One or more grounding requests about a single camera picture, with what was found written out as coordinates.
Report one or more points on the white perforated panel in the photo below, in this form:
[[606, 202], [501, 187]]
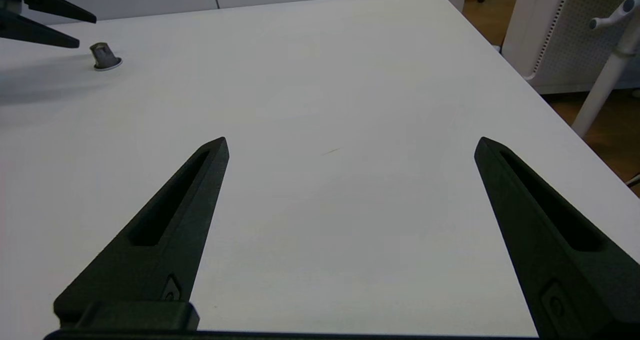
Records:
[[555, 34]]

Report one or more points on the dark grey coffee capsule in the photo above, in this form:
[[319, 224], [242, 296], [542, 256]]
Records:
[[105, 57]]

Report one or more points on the white desk leg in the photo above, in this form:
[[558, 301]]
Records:
[[605, 79]]

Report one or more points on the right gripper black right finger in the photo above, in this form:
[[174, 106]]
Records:
[[565, 275]]

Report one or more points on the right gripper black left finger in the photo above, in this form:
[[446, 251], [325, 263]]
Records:
[[165, 260]]

